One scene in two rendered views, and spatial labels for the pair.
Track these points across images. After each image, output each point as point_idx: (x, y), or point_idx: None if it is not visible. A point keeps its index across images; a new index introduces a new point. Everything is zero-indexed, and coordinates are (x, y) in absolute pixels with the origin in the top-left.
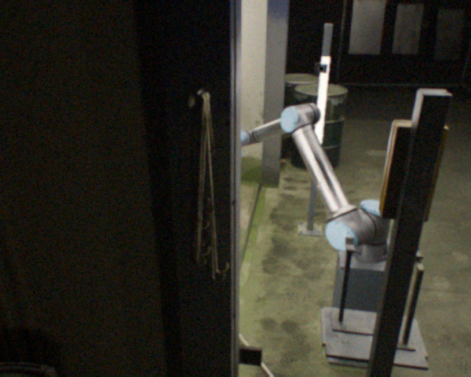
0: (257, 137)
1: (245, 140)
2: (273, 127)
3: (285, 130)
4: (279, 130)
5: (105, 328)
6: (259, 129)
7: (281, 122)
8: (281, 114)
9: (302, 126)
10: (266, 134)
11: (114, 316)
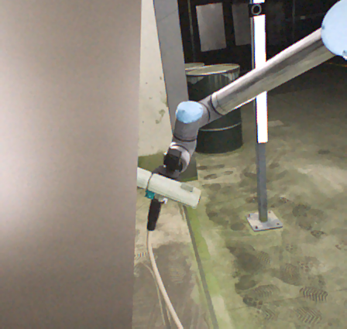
0: (220, 106)
1: (203, 117)
2: (258, 79)
3: (286, 77)
4: (272, 80)
5: None
6: (223, 93)
7: (327, 38)
8: (324, 20)
9: None
10: (241, 97)
11: None
